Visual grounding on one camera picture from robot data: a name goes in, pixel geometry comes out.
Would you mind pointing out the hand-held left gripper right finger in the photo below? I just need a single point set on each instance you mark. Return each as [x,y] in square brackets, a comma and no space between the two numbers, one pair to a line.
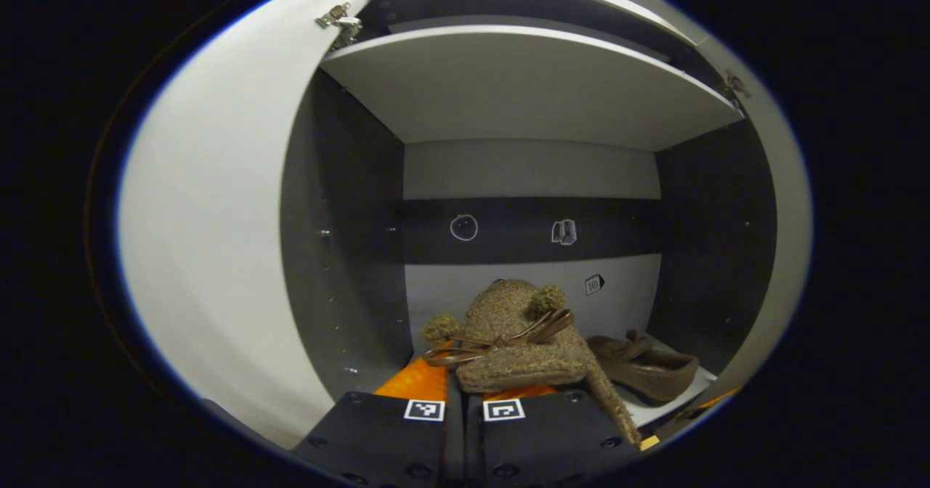
[545,437]

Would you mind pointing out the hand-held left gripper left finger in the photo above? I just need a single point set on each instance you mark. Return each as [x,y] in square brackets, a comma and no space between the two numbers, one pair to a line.
[378,437]

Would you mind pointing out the brown knitted shoe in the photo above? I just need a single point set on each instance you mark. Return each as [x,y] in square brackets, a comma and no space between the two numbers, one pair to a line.
[516,343]
[650,375]

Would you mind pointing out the white shoe cabinet door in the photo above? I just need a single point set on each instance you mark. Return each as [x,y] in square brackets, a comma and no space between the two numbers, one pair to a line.
[788,205]
[211,241]

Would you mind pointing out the white shoe cabinet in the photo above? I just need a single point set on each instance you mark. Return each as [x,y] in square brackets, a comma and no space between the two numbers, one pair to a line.
[523,168]

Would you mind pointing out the white cabinet shelf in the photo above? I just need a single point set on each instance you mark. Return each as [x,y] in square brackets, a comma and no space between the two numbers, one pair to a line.
[523,88]

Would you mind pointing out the metal door hinge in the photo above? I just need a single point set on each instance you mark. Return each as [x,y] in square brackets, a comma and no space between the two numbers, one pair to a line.
[340,23]
[735,85]

